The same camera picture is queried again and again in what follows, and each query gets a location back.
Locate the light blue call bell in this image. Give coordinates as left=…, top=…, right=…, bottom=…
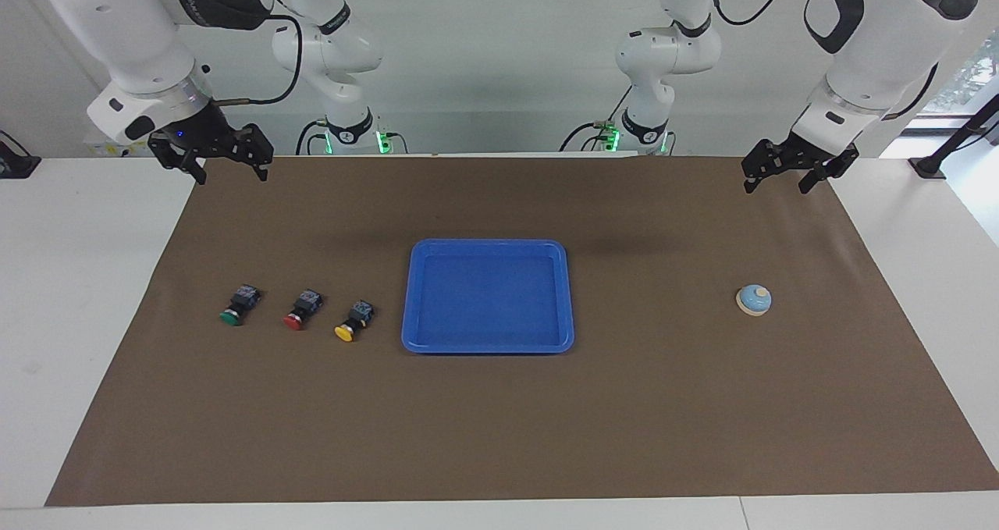
left=736, top=284, right=773, bottom=317

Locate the green push button switch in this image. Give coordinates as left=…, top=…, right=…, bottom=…
left=219, top=284, right=262, bottom=328

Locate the red push button switch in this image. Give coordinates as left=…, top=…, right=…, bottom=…
left=283, top=289, right=325, bottom=332

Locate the yellow push button switch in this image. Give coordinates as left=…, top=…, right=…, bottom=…
left=334, top=300, right=375, bottom=343

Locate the blue plastic tray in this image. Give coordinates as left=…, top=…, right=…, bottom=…
left=401, top=238, right=576, bottom=355

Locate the white yellow power strip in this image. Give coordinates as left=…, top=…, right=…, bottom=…
left=84, top=138, right=153, bottom=158

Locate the black clamp stand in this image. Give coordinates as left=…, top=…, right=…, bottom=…
left=908, top=93, right=999, bottom=180

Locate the window with greenery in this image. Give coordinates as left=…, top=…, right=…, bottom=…
left=921, top=30, right=999, bottom=117

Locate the brown table mat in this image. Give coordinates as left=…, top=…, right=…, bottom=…
left=44, top=154, right=999, bottom=507

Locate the black right base cable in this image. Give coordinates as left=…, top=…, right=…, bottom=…
left=295, top=119, right=332, bottom=156

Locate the black base cable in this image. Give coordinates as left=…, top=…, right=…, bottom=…
left=559, top=85, right=635, bottom=153
left=295, top=119, right=332, bottom=156

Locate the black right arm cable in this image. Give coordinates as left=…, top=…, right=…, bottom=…
left=211, top=13, right=304, bottom=108

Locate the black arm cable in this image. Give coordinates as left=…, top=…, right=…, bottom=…
left=705, top=0, right=939, bottom=121
left=211, top=13, right=304, bottom=108

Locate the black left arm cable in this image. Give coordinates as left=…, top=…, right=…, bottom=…
left=705, top=0, right=939, bottom=121

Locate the black left base cable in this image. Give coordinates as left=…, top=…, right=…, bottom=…
left=559, top=85, right=635, bottom=153

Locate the black desk mount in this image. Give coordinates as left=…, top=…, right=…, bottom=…
left=0, top=130, right=41, bottom=180

